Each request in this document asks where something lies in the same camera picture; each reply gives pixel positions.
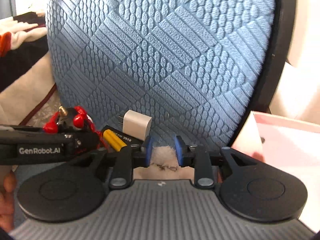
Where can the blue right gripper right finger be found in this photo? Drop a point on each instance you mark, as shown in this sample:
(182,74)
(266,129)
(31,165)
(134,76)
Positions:
(180,149)

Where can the cream blanket with maroon trim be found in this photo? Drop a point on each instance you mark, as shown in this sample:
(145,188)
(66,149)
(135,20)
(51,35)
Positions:
(33,98)

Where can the red black white patterned blanket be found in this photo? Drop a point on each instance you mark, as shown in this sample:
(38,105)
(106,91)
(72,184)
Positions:
(23,44)

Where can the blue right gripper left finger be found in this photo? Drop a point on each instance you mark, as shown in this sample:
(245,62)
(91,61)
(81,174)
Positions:
(147,149)

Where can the black yellow marker pen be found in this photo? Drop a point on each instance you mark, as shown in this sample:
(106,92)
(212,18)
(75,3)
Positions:
(114,140)

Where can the red black toy figure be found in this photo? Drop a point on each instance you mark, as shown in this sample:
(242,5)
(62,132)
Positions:
(74,121)

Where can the pink storage box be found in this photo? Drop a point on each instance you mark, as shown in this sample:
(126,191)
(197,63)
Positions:
(289,145)

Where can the small white charger plug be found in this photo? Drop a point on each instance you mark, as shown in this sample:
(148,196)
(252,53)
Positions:
(135,124)

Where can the white fluffy plush toy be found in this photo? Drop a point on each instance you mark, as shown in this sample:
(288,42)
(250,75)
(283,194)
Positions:
(163,166)

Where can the person's left hand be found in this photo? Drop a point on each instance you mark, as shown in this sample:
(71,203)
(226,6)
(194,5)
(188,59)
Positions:
(7,206)

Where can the blue textured chair cushion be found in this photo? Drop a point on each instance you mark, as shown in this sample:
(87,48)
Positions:
(191,65)

